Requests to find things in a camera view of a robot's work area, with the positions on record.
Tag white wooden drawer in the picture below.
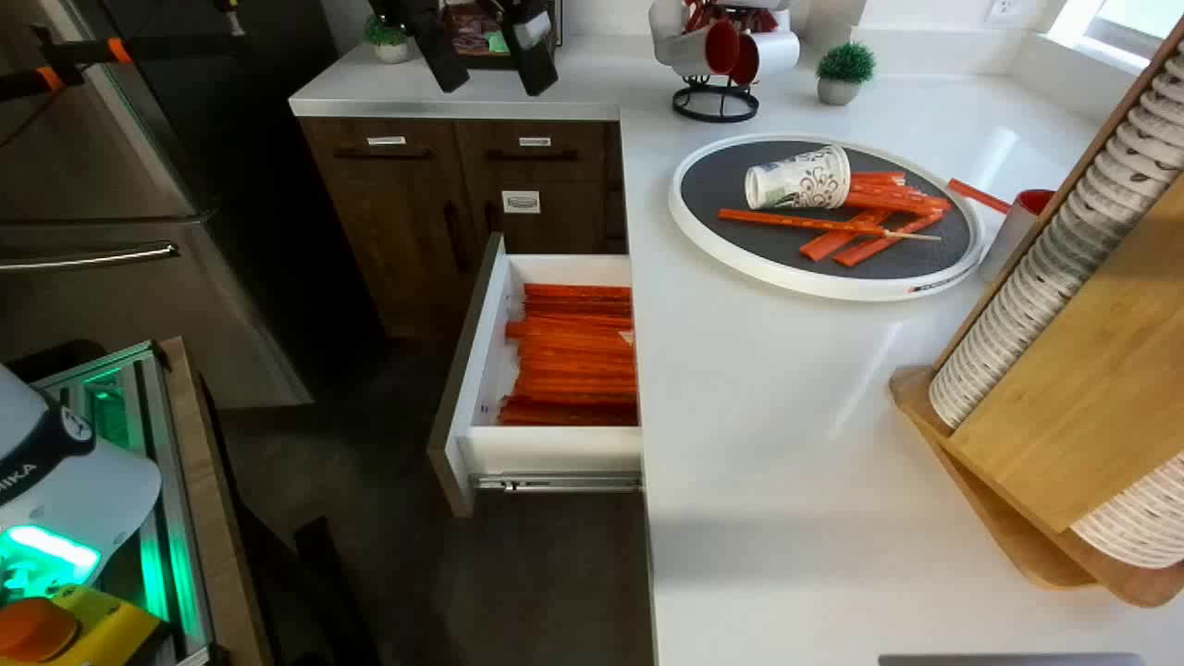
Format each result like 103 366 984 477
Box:
427 238 645 517

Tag white robot base unit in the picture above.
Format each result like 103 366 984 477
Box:
0 366 161 586

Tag white mug on rack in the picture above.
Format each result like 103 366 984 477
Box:
647 0 712 79

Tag wooden lower cabinet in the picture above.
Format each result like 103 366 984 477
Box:
298 117 624 349

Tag red white mug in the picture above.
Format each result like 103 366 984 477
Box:
707 18 799 90

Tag small green potted plant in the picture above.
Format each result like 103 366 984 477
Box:
819 41 876 107

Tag patterned paper cup on tray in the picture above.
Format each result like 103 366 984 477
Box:
745 143 852 206

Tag round white grey tray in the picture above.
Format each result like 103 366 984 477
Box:
670 138 984 301

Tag stainless steel refrigerator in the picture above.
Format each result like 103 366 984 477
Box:
0 0 334 406

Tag orange utensils on tray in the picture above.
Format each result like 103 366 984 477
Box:
716 173 946 269

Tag wooden robot cart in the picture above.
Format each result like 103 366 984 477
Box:
41 337 272 666

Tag small red white cup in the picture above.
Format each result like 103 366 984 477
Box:
998 189 1053 248

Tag yellow red emergency button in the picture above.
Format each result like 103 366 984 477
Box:
0 589 160 666

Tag black wire mug rack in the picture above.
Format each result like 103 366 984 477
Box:
670 0 784 125

